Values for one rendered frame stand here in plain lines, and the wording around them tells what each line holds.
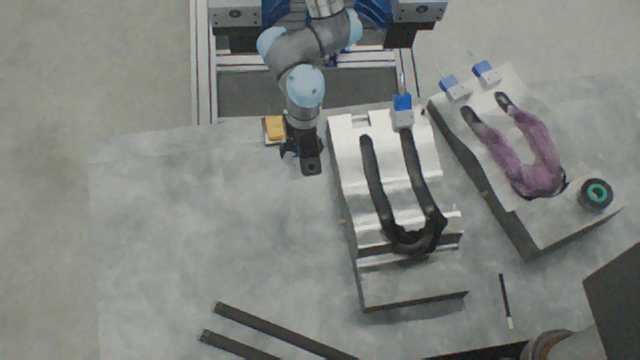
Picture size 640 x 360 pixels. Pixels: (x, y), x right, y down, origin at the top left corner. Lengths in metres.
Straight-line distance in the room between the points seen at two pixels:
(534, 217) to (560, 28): 1.62
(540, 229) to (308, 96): 0.72
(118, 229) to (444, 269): 0.81
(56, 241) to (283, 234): 1.15
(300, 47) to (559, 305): 0.92
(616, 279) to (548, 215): 1.12
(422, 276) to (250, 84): 1.20
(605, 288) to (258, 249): 1.18
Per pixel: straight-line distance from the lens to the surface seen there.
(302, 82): 1.49
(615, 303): 0.82
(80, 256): 2.78
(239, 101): 2.72
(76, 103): 3.04
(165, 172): 1.96
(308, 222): 1.90
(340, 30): 1.59
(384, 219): 1.80
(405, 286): 1.81
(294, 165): 1.79
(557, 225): 1.91
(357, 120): 1.96
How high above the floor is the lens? 2.58
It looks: 66 degrees down
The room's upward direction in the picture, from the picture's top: 10 degrees clockwise
